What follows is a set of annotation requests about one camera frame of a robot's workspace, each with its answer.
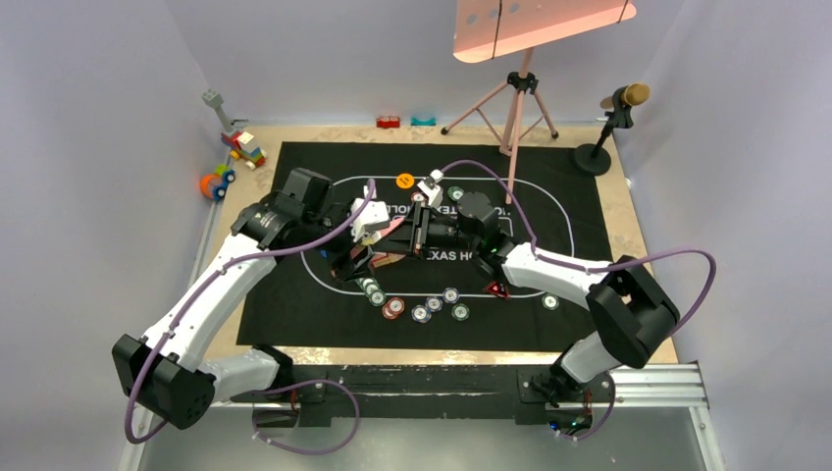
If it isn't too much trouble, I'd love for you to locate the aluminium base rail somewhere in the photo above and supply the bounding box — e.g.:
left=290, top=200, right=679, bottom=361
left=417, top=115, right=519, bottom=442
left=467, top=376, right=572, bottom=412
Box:
left=117, top=194, right=726, bottom=471

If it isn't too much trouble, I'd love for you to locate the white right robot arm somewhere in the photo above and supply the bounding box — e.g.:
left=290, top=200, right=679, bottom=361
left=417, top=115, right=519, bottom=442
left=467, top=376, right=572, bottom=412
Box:
left=375, top=192, right=681, bottom=405

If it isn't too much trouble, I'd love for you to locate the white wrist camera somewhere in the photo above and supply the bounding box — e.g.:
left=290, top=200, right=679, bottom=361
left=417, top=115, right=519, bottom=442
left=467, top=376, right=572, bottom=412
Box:
left=350, top=198, right=390, bottom=245
left=417, top=170, right=444, bottom=209

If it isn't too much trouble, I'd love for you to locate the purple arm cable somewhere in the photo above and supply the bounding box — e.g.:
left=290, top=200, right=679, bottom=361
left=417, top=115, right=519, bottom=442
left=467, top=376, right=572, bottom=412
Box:
left=123, top=179, right=379, bottom=456
left=439, top=159, right=718, bottom=444

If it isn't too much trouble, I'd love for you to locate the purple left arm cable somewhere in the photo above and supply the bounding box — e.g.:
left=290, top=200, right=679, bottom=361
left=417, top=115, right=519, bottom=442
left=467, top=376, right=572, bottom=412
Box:
left=123, top=179, right=379, bottom=456

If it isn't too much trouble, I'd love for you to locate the gold microphone on stand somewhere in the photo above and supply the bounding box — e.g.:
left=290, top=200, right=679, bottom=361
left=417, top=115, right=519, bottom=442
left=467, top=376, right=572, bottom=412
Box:
left=570, top=82, right=651, bottom=177

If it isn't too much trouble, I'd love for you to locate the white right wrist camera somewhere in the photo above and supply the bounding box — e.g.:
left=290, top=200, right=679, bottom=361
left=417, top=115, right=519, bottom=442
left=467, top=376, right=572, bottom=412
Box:
left=417, top=170, right=444, bottom=209

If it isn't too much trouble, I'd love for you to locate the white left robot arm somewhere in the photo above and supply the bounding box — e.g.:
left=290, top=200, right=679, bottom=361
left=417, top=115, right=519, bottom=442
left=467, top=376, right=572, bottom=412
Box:
left=112, top=168, right=390, bottom=444

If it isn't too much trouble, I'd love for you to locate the red playing card box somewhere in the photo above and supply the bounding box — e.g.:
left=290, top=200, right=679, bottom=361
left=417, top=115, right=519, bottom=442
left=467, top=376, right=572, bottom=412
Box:
left=349, top=216, right=404, bottom=269

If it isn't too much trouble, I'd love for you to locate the orange big blind button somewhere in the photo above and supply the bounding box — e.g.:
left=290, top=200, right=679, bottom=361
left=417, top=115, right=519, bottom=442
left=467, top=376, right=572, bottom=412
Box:
left=395, top=173, right=415, bottom=189

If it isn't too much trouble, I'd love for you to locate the blue poker chip stack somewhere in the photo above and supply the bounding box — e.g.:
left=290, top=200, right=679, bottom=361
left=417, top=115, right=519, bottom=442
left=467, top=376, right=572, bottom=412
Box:
left=410, top=305, right=432, bottom=324

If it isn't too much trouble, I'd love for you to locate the pink music stand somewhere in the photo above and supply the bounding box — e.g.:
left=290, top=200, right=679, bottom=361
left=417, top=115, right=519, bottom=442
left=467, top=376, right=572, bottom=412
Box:
left=441, top=0, right=637, bottom=189

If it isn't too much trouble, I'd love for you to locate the teal toy block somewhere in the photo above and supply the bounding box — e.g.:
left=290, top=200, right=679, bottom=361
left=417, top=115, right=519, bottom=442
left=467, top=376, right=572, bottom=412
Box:
left=410, top=115, right=437, bottom=127

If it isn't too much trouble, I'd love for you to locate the green poker chip stack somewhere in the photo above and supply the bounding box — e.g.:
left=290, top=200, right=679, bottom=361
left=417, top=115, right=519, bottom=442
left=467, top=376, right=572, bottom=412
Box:
left=451, top=303, right=470, bottom=321

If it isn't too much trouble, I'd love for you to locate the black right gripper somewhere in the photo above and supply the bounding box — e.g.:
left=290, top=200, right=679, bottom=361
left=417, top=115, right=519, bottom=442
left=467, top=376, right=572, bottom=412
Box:
left=374, top=201, right=479, bottom=261

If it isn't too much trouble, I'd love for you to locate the orange toy wheel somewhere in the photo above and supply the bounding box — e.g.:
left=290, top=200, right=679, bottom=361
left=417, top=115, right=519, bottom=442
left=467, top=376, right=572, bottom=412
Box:
left=199, top=164, right=235, bottom=201

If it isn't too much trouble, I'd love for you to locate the colourful toy block train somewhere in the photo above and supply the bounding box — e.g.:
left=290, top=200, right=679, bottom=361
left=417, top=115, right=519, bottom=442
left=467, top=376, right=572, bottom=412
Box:
left=201, top=88, right=267, bottom=170

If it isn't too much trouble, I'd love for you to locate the red poker chip stack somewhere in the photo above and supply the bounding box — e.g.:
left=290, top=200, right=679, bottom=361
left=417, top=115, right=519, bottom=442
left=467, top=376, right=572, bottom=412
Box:
left=382, top=297, right=405, bottom=320

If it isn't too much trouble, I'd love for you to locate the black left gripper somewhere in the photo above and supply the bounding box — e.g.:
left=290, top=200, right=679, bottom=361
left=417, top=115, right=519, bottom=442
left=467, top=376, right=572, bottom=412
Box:
left=301, top=197, right=374, bottom=281

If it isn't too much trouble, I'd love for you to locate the black poker felt mat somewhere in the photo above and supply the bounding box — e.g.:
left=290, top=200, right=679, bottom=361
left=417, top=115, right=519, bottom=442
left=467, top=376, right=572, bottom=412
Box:
left=235, top=142, right=614, bottom=352

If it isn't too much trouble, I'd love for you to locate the red toy block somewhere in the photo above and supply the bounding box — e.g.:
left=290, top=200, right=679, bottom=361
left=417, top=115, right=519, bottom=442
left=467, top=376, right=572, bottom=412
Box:
left=376, top=115, right=401, bottom=129

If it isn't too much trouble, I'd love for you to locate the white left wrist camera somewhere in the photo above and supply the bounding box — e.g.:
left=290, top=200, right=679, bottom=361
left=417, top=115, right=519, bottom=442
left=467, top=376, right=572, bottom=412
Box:
left=350, top=198, right=390, bottom=245

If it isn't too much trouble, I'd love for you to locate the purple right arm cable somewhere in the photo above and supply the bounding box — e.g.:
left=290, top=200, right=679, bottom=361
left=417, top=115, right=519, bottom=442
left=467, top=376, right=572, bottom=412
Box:
left=439, top=159, right=718, bottom=444

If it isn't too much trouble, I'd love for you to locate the red triangular dealer button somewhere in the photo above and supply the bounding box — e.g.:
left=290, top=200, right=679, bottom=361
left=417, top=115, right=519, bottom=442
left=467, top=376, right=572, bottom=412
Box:
left=484, top=281, right=511, bottom=299

